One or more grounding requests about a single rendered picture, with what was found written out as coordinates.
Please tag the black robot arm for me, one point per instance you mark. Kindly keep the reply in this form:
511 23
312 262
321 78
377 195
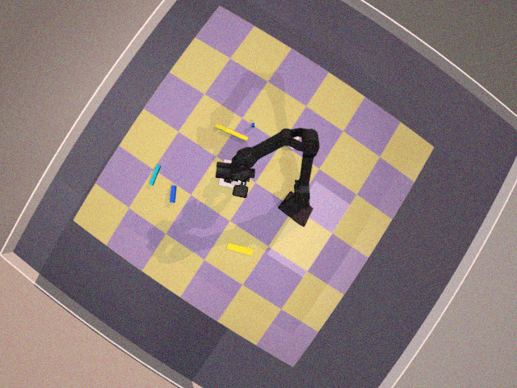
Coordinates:
245 158

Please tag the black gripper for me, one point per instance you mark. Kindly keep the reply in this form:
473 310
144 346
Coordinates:
241 190

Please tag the teal rectangular block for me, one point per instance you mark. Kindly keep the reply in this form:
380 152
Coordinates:
155 174

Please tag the blue rectangular block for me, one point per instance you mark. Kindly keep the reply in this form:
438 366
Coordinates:
173 193

